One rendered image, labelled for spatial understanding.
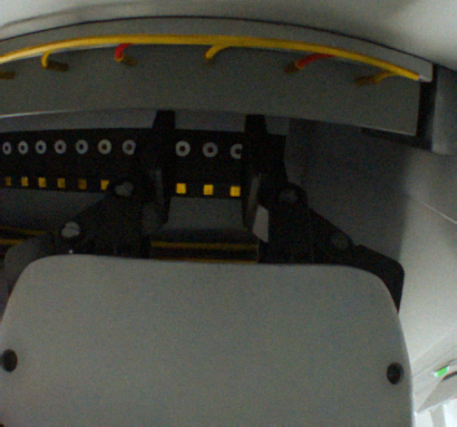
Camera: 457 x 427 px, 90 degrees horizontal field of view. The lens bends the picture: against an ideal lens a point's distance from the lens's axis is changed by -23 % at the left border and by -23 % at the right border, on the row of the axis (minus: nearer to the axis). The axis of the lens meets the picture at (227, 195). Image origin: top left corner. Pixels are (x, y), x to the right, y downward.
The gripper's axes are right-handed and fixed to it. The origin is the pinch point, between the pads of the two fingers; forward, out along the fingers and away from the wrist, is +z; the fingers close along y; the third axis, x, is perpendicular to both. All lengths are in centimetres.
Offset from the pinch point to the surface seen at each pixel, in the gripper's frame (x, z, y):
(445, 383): -27.7, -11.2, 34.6
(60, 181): -8.3, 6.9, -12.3
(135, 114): -3.4, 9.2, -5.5
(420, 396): -14.3, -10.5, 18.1
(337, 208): -6.1, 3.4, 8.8
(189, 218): -16.5, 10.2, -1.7
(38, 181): -8.4, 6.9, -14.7
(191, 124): -4.0, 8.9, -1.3
